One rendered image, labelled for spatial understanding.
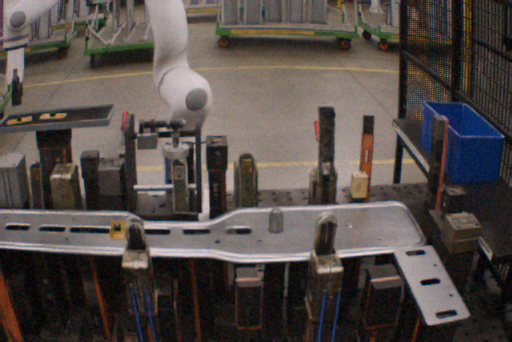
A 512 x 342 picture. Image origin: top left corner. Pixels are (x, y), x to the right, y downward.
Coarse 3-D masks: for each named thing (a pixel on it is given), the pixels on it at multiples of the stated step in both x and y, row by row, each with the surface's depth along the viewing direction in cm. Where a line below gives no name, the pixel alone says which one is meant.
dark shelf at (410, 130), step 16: (400, 128) 186; (416, 128) 186; (416, 144) 172; (448, 176) 151; (480, 192) 141; (496, 192) 141; (464, 208) 133; (480, 208) 133; (496, 208) 133; (480, 224) 125; (496, 224) 125; (480, 240) 121; (496, 240) 118; (496, 256) 112
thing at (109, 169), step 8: (104, 160) 146; (112, 160) 145; (120, 160) 147; (104, 168) 141; (112, 168) 141; (120, 168) 142; (104, 176) 141; (112, 176) 142; (120, 176) 142; (104, 184) 142; (112, 184) 142; (120, 184) 143; (104, 192) 143; (112, 192) 143; (120, 192) 143; (104, 200) 144; (112, 200) 144; (120, 200) 144; (104, 208) 145; (112, 208) 145; (120, 208) 145; (112, 264) 152; (112, 272) 152; (112, 280) 153; (120, 296) 155
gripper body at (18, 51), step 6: (6, 48) 141; (12, 48) 139; (18, 48) 140; (12, 54) 139; (18, 54) 140; (12, 60) 139; (18, 60) 140; (12, 66) 140; (18, 66) 140; (12, 72) 140; (18, 72) 141; (18, 78) 143
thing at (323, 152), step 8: (320, 112) 139; (328, 112) 137; (320, 120) 140; (328, 120) 137; (320, 128) 140; (328, 128) 141; (320, 136) 141; (328, 136) 142; (320, 144) 141; (328, 144) 142; (320, 152) 141; (328, 152) 143; (320, 160) 142; (328, 160) 143; (320, 168) 142; (320, 176) 143
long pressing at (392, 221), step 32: (0, 224) 128; (32, 224) 129; (64, 224) 131; (96, 224) 132; (160, 224) 133; (192, 224) 133; (224, 224) 134; (256, 224) 134; (288, 224) 134; (352, 224) 134; (384, 224) 134; (416, 224) 134; (160, 256) 122; (192, 256) 123; (224, 256) 122; (256, 256) 122; (288, 256) 123; (352, 256) 123
